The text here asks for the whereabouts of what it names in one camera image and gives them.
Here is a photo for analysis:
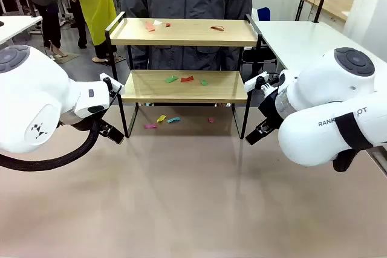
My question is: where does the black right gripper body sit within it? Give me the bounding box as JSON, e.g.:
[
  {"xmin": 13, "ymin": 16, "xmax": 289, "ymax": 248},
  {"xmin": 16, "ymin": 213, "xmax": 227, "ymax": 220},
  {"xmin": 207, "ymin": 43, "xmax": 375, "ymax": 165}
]
[{"xmin": 259, "ymin": 87, "xmax": 285, "ymax": 126}]

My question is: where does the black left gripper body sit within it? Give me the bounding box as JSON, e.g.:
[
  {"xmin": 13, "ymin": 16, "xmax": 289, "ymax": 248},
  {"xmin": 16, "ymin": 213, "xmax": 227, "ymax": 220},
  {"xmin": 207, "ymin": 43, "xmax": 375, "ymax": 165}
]
[{"xmin": 97, "ymin": 118, "xmax": 113, "ymax": 135}]

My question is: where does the large white table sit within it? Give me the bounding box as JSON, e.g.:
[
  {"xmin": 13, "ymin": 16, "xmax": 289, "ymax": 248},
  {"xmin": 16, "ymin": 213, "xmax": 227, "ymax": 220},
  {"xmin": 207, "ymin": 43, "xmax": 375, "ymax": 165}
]
[{"xmin": 252, "ymin": 21, "xmax": 387, "ymax": 70}]

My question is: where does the grey floor mat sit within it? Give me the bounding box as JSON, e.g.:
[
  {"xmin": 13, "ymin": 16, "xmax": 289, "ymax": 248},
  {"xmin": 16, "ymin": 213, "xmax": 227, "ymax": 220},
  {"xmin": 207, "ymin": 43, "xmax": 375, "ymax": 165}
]
[{"xmin": 50, "ymin": 52, "xmax": 80, "ymax": 65}]

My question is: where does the blue chair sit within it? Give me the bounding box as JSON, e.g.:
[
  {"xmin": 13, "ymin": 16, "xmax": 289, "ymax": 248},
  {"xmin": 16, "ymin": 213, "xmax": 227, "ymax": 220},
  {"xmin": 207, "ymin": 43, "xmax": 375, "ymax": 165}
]
[{"xmin": 258, "ymin": 7, "xmax": 272, "ymax": 22}]

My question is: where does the light wooden desk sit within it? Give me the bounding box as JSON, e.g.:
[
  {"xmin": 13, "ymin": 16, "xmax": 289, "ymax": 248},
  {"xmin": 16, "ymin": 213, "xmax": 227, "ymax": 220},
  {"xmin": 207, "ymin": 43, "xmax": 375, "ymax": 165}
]
[{"xmin": 301, "ymin": 0, "xmax": 354, "ymax": 23}]

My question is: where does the person in yellow apron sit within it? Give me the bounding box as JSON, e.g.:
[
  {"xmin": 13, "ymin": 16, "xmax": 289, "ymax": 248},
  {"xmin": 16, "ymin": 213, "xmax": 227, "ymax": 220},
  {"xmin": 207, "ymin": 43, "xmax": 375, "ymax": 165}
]
[{"xmin": 56, "ymin": 0, "xmax": 125, "ymax": 66}]

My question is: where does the small white desk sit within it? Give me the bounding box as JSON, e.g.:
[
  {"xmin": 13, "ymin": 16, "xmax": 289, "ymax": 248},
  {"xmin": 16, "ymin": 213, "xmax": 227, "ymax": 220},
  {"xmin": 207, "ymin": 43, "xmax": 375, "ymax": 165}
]
[{"xmin": 0, "ymin": 15, "xmax": 43, "ymax": 46}]

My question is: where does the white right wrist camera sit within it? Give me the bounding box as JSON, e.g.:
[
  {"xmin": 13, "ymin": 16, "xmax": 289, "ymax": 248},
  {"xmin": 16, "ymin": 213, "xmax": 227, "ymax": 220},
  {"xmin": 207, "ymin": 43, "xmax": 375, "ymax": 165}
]
[{"xmin": 244, "ymin": 71, "xmax": 270, "ymax": 92}]

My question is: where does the black arm strap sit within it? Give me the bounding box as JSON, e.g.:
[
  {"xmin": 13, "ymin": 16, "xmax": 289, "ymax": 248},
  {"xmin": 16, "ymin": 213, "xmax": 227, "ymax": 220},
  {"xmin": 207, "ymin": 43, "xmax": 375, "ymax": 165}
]
[{"xmin": 334, "ymin": 112, "xmax": 376, "ymax": 151}]

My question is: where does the two-tier wooden black-frame shelf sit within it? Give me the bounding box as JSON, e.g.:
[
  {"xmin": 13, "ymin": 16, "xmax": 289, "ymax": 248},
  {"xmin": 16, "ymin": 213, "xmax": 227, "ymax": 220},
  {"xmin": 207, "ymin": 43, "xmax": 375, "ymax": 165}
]
[{"xmin": 105, "ymin": 11, "xmax": 261, "ymax": 140}]

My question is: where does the grey metal rail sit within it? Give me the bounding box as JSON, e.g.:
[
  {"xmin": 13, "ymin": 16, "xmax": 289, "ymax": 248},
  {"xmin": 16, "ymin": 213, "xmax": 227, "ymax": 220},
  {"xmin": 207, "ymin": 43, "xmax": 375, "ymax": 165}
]
[{"xmin": 370, "ymin": 146, "xmax": 387, "ymax": 177}]

